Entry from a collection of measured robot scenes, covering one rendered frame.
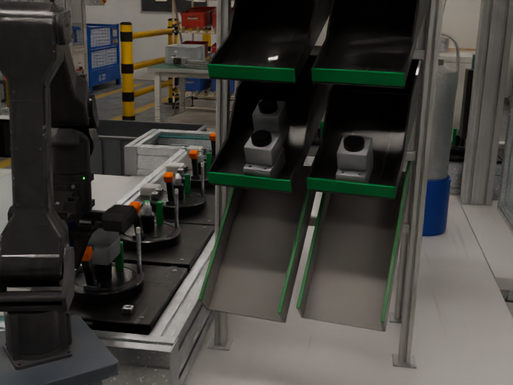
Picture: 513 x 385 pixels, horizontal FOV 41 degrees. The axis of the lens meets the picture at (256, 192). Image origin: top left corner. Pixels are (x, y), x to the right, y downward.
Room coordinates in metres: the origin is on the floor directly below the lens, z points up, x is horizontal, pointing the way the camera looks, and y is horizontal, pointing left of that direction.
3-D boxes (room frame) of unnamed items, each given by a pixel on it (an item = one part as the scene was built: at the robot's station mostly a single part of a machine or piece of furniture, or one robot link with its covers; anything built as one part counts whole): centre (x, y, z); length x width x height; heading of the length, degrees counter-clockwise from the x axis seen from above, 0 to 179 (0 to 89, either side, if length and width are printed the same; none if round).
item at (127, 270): (1.12, 0.26, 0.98); 0.14 x 0.14 x 0.02
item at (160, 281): (1.12, 0.26, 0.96); 0.24 x 0.24 x 0.02; 82
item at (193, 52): (6.84, 0.72, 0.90); 0.40 x 0.30 x 0.17; 170
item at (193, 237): (1.37, 0.23, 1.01); 0.24 x 0.24 x 0.13; 82
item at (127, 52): (9.61, 1.18, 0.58); 3.40 x 0.20 x 1.15; 168
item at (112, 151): (3.23, 0.58, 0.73); 0.62 x 0.42 x 0.23; 82
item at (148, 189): (1.61, 0.19, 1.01); 0.24 x 0.24 x 0.13; 82
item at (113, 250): (1.13, 0.26, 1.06); 0.08 x 0.04 x 0.07; 172
